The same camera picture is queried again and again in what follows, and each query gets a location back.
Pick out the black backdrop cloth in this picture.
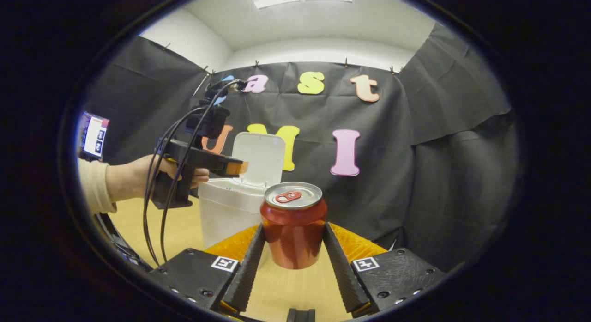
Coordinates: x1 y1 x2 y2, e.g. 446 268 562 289
81 24 518 272

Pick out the white desktop garbage bin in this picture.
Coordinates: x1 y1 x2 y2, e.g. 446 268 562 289
199 132 287 249

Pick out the black cable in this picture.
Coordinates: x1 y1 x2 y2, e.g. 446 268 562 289
142 105 208 266
159 79 245 263

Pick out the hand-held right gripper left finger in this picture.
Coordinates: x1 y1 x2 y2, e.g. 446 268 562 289
148 223 267 313

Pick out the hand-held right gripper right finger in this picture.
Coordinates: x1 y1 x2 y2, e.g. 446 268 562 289
322 222 446 313

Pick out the wooden desktop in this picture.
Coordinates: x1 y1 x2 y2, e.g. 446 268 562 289
109 195 356 322

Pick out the red pop can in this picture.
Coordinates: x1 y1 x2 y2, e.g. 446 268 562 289
260 182 328 270

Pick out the computer monitor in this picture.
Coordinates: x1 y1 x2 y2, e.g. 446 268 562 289
78 111 110 162

